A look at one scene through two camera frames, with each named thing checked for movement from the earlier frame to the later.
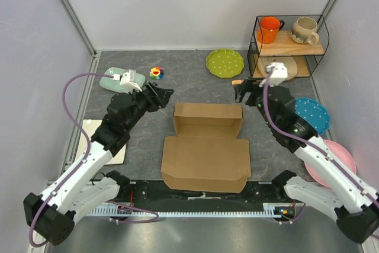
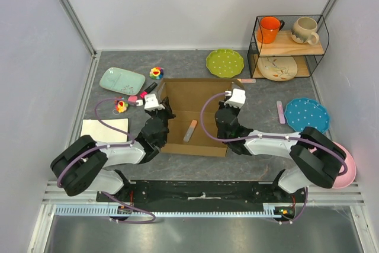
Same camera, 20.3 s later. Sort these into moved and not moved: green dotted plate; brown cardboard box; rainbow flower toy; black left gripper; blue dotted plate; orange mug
Moved: brown cardboard box; black left gripper
Not moved: rainbow flower toy; blue dotted plate; orange mug; green dotted plate
